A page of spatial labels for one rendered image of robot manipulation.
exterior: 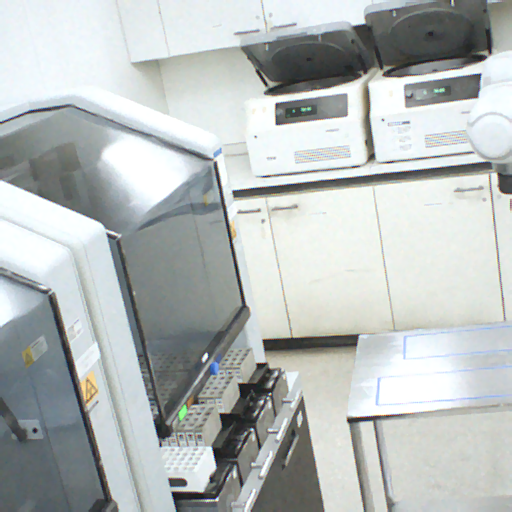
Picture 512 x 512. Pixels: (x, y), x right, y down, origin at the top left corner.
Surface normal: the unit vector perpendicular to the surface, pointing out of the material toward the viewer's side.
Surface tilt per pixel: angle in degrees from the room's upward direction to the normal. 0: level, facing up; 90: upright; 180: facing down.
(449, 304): 90
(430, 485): 0
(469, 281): 90
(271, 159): 90
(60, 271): 90
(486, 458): 0
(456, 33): 142
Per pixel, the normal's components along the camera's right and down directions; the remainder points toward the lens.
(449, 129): -0.25, 0.34
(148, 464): 0.95, -0.08
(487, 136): -0.50, 0.34
